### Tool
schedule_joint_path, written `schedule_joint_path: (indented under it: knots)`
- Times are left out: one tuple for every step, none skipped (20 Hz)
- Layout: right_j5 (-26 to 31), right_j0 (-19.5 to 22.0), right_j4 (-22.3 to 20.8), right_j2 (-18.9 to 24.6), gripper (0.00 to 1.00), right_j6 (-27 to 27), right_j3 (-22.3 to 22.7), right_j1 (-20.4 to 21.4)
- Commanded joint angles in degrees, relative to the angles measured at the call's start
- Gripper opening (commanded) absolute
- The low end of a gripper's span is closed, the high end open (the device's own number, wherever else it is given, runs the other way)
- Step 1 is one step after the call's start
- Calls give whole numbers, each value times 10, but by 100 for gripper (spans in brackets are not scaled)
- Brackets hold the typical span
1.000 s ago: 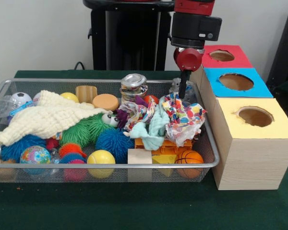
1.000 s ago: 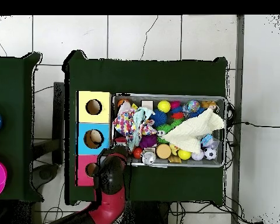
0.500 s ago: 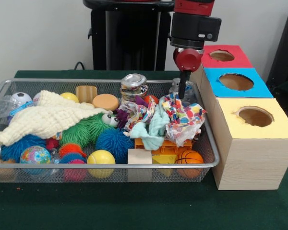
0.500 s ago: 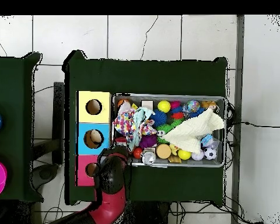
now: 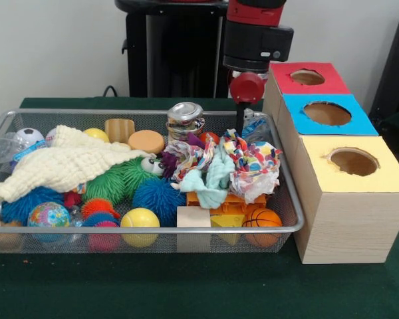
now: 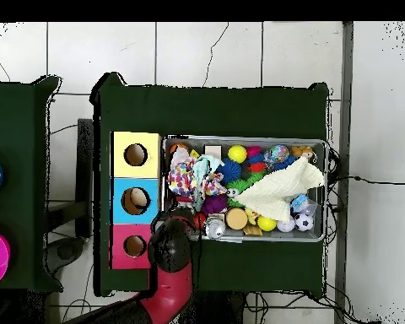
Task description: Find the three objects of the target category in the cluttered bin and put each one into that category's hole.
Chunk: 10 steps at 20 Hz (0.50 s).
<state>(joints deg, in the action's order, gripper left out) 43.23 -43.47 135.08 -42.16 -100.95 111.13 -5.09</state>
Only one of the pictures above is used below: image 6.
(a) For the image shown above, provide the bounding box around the wooden box with three holes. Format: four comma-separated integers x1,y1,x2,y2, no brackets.
109,131,163,270

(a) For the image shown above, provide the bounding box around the crushed silver metal can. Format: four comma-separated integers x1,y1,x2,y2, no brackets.
204,217,227,240

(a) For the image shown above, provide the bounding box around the shallow clear mesh bin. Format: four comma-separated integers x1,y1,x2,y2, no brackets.
159,134,329,243

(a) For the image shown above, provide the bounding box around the light teal cloth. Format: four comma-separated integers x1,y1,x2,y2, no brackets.
190,154,225,213

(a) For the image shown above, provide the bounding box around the dark green table cloth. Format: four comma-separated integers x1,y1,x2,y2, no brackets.
0,75,64,294
89,71,330,298

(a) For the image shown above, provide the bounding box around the black and white soccer ball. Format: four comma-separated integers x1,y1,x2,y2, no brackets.
294,212,315,233

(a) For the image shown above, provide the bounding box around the black stand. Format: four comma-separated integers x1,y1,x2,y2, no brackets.
45,117,95,274

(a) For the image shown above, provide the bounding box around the black floor cable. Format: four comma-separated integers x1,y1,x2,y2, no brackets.
327,174,405,186

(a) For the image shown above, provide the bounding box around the globe print ball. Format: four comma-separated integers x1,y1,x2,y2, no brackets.
268,143,290,164

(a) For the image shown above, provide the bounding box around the yellow ball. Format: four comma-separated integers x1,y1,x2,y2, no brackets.
227,144,248,164

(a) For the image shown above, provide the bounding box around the colourful spotted cloth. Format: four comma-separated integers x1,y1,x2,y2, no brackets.
166,156,198,197

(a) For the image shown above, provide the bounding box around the blue spiky ball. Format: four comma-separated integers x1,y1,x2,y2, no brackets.
274,154,297,170
216,158,243,185

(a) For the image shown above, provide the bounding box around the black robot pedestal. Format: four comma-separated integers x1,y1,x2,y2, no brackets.
178,291,247,324

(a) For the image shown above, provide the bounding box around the cream knitted cloth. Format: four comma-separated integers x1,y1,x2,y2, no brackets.
235,155,326,223

